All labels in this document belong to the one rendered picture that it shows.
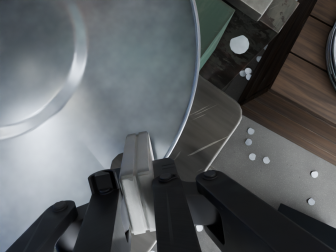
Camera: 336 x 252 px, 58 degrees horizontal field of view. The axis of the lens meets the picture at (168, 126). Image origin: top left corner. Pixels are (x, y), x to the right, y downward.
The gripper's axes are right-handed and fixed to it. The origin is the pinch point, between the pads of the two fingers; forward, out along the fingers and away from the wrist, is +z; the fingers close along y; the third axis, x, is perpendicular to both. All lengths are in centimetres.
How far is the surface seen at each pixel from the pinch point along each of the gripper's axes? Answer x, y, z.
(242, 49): 4.5, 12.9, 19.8
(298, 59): -1, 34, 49
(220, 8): 9.6, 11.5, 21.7
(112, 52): 6.8, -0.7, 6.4
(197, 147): -0.6, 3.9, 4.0
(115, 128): 1.7, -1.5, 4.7
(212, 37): 6.5, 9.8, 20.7
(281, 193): -46, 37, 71
